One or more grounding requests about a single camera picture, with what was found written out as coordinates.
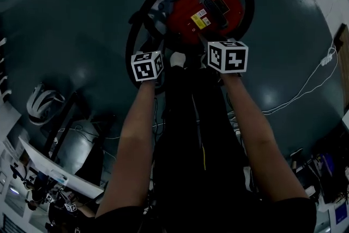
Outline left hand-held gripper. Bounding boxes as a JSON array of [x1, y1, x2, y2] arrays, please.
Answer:
[[130, 50, 165, 82]]

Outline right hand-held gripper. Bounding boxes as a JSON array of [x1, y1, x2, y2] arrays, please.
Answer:
[[197, 32, 249, 75]]

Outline black vacuum hose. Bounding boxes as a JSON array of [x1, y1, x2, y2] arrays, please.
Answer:
[[124, 0, 256, 97]]

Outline person's right forearm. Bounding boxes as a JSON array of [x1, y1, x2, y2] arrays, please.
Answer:
[[219, 71, 311, 200]]

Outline person's left forearm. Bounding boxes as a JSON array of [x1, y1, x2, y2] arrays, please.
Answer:
[[96, 80, 157, 218]]

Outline red vacuum cleaner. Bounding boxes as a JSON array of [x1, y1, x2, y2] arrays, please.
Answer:
[[148, 0, 245, 46]]

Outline person's left white shoe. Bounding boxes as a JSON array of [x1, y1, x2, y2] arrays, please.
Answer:
[[169, 51, 187, 68]]

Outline person's black clothing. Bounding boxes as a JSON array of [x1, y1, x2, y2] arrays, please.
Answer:
[[93, 59, 317, 233]]

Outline grey white headset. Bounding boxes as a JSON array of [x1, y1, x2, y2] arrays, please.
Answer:
[[26, 82, 67, 127]]

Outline white marble table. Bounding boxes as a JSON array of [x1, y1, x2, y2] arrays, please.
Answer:
[[18, 136, 105, 199]]

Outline spare hand-held gripper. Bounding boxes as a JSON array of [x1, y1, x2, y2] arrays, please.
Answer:
[[44, 192, 79, 214]]

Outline white charger cable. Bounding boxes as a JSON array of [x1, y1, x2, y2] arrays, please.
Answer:
[[262, 40, 339, 116]]

